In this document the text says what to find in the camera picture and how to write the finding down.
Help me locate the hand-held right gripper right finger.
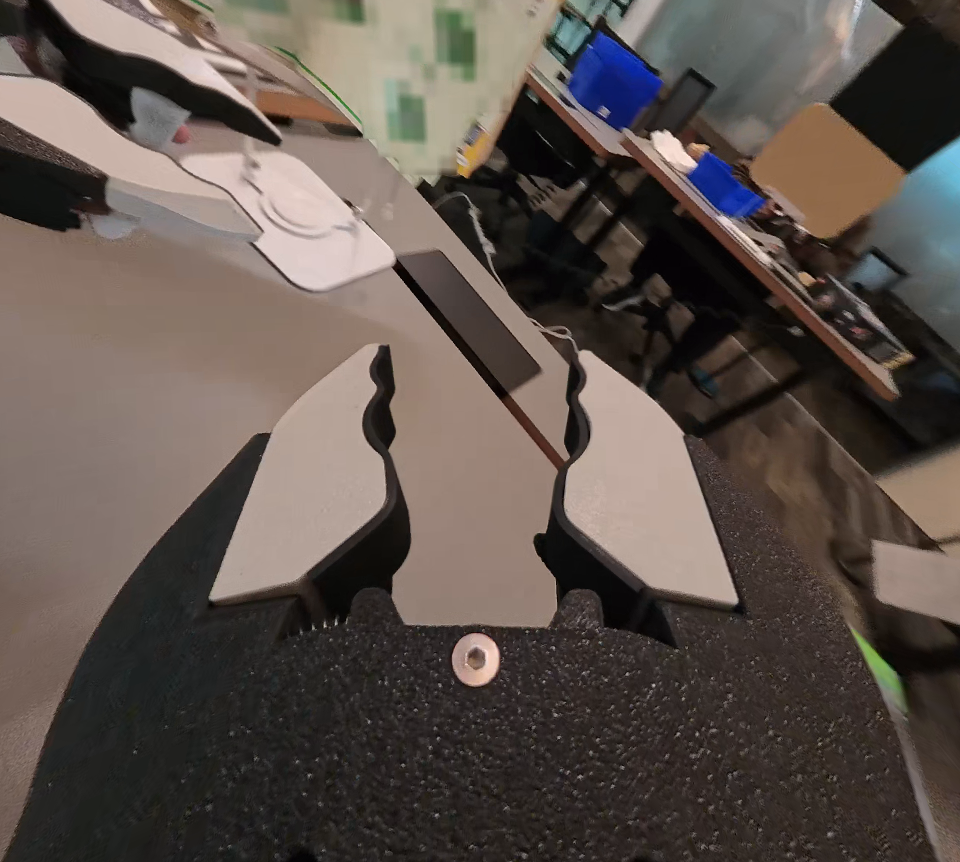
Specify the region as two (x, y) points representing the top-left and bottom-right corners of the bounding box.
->
(534, 349), (742, 629)

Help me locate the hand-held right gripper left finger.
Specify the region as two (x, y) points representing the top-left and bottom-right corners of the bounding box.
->
(208, 343), (412, 615)

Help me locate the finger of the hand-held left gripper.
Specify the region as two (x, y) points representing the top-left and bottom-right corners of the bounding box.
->
(0, 0), (285, 150)
(0, 74), (265, 240)

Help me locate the black lego box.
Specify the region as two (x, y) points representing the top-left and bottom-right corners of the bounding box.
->
(810, 277), (916, 371)

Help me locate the black rectangular pad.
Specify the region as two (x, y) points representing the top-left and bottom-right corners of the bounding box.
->
(393, 248), (543, 399)

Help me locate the black office chair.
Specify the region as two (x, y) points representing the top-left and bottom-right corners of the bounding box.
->
(517, 202), (609, 308)

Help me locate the long wooden table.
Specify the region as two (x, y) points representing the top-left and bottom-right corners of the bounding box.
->
(622, 134), (901, 428)

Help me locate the grey side table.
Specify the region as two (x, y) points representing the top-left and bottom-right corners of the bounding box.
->
(870, 457), (960, 623)

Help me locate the small blue storage bin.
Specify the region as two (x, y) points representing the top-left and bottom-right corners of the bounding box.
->
(686, 151), (766, 218)

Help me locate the black monitor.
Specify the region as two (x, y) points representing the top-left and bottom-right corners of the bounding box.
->
(637, 68), (717, 135)
(847, 247), (909, 293)

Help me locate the white crumpled tissue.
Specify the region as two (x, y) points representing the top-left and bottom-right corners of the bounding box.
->
(648, 130), (702, 173)

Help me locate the wooden table with black legs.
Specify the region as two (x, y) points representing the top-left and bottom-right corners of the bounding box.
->
(525, 67), (639, 203)

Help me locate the large blue storage bin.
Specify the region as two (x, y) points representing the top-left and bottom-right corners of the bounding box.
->
(567, 33), (665, 131)

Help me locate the white wireless charging pad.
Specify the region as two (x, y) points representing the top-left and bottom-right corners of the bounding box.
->
(180, 149), (397, 293)

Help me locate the white cable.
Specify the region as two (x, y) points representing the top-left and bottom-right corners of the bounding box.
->
(438, 190), (579, 353)

